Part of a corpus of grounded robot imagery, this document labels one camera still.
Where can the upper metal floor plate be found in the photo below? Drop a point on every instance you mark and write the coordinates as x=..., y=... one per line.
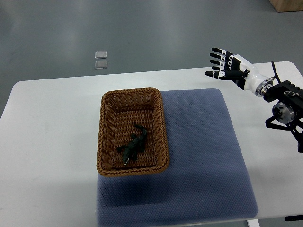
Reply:
x=100, y=54

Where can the brown wicker basket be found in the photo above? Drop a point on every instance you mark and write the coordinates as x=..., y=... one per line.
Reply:
x=118, y=112

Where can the wooden box corner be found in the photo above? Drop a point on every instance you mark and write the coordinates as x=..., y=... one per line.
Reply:
x=287, y=5

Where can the dark toy crocodile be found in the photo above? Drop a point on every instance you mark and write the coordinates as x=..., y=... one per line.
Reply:
x=136, y=145

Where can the blue textured table mat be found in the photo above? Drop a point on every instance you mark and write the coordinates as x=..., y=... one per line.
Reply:
x=206, y=180

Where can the white table leg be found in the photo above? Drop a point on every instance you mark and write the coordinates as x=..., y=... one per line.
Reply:
x=253, y=223

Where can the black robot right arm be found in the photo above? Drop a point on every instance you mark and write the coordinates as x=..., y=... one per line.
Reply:
x=288, y=112

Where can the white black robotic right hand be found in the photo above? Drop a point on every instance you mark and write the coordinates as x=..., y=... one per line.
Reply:
x=233, y=67

